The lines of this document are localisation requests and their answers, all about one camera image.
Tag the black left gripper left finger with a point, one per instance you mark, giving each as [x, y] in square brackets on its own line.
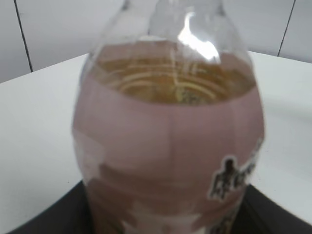
[69, 215]

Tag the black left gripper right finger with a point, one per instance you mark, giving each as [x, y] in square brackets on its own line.
[259, 215]

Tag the pink oolong tea bottle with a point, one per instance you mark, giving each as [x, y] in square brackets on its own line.
[168, 122]

